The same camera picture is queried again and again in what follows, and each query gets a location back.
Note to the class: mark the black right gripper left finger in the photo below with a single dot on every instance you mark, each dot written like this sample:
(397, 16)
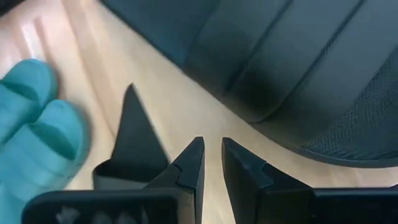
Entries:
(174, 205)

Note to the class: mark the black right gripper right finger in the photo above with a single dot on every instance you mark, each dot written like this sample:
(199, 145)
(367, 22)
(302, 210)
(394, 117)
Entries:
(280, 205)

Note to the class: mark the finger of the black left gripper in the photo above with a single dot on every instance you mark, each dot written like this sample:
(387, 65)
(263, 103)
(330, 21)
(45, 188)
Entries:
(133, 140)

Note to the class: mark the black striped slide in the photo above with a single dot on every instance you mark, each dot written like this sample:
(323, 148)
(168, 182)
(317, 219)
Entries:
(280, 62)

